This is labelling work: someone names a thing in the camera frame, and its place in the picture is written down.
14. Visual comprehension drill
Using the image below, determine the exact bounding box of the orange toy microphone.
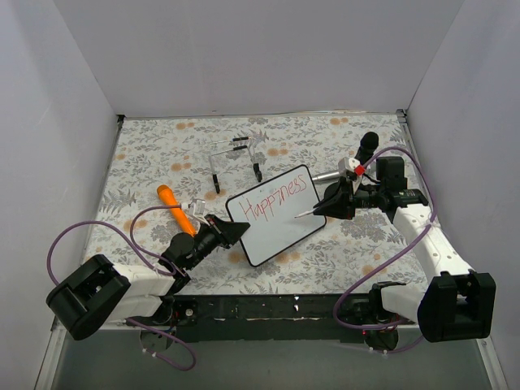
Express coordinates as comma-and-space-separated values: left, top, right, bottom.
157, 184, 197, 236

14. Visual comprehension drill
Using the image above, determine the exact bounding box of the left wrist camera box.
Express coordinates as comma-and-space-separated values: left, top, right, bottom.
180, 198, 206, 223

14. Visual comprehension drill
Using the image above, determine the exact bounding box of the silver metal microphone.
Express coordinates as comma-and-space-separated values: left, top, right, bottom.
312, 171, 341, 184

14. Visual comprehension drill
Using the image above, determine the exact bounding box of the black front mounting rail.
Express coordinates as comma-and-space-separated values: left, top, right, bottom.
125, 292, 418, 345

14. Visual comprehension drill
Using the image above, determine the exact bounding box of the red white marker pen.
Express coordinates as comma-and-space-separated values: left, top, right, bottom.
294, 209, 314, 219

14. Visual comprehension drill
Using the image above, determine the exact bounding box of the black framed whiteboard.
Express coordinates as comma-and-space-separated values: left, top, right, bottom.
225, 164, 327, 267

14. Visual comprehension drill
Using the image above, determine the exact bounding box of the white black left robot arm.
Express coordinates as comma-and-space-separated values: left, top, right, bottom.
45, 214, 250, 340

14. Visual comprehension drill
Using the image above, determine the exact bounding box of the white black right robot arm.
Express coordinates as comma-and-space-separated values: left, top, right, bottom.
312, 156, 496, 342

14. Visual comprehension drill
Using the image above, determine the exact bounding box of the black microphone on stand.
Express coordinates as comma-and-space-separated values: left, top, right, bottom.
355, 132, 379, 165

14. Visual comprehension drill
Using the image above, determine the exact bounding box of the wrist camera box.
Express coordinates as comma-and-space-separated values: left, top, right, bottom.
180, 198, 206, 223
338, 157, 366, 181

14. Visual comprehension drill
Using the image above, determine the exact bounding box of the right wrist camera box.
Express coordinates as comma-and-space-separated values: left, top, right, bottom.
338, 157, 366, 181

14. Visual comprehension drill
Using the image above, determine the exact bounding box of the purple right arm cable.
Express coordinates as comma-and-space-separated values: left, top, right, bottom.
331, 145, 439, 355

